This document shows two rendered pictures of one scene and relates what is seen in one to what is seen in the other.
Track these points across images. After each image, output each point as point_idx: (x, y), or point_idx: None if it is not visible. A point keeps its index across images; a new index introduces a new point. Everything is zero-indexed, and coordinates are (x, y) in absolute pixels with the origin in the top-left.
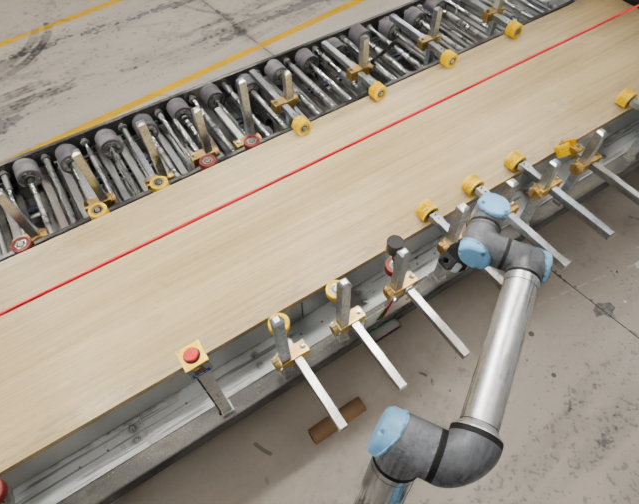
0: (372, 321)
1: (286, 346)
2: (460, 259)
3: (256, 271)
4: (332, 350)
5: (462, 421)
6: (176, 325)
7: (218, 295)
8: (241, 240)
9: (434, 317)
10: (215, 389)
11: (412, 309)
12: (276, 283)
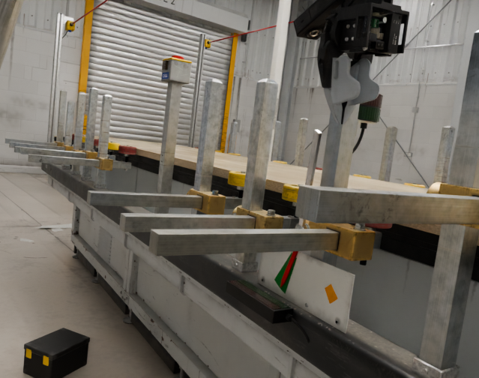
0: (270, 269)
1: (202, 147)
2: (316, 9)
3: (315, 181)
4: (222, 262)
5: None
6: (242, 167)
7: (278, 174)
8: (359, 185)
9: (258, 230)
10: (164, 140)
11: (327, 363)
12: (300, 181)
